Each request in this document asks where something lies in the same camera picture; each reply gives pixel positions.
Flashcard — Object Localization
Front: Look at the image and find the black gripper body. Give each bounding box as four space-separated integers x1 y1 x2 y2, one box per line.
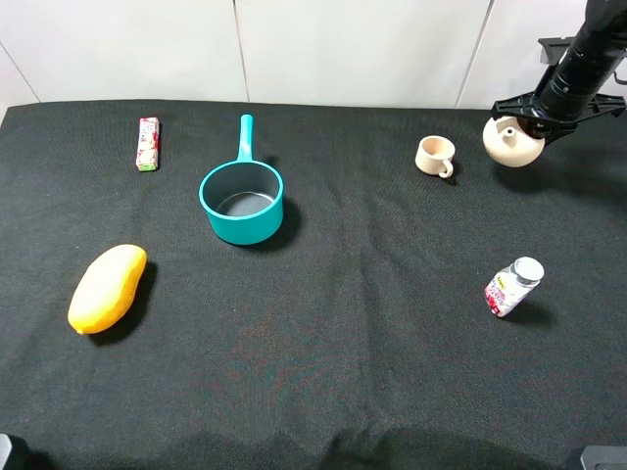
491 92 626 145

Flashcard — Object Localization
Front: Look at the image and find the beige wooden teapot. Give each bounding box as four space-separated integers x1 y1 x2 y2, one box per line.
482 117 546 167

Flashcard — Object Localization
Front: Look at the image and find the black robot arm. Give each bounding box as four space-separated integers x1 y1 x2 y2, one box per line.
491 0 626 145

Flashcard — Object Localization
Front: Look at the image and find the beige wooden cup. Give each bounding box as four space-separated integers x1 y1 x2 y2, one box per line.
414 135 456 179

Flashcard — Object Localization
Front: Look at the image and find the small white-capped bottle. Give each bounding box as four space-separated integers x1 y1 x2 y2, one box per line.
484 257 545 318

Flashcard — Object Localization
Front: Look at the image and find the teal saucepan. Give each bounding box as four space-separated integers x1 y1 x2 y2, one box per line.
198 114 284 246

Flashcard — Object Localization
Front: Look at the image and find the black table cloth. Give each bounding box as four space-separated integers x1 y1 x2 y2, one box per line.
1 102 626 469

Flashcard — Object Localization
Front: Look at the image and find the red candy box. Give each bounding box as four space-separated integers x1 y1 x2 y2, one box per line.
135 117 161 172

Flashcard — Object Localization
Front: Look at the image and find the yellow mango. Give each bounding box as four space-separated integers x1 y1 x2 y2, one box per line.
68 244 148 335

